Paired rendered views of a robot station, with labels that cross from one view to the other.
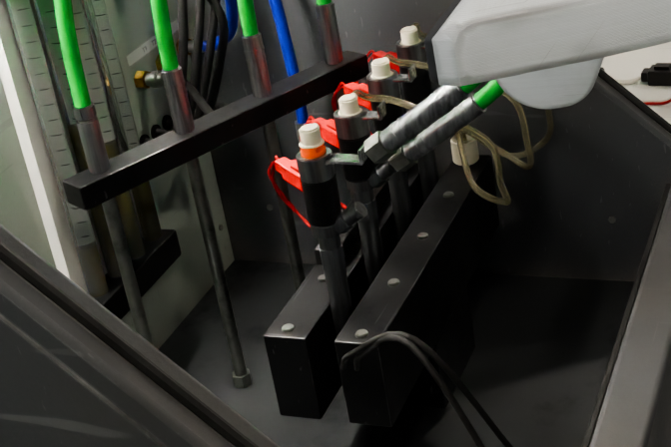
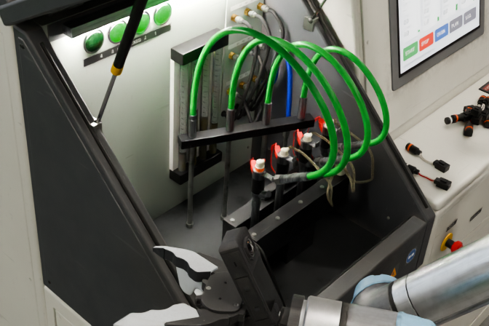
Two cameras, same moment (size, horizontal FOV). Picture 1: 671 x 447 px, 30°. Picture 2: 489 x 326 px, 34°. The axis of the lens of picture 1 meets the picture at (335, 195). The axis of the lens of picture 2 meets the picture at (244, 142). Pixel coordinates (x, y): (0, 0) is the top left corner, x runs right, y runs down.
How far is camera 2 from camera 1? 0.81 m
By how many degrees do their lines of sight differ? 16
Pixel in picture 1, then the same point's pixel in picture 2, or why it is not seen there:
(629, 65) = (436, 152)
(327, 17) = (302, 102)
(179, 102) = (229, 121)
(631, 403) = not seen: hidden behind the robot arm
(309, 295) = (247, 209)
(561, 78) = (187, 290)
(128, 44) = (228, 77)
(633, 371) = (334, 289)
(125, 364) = (150, 240)
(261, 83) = (265, 120)
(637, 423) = not seen: hidden behind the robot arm
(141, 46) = not seen: hidden behind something
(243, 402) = (220, 227)
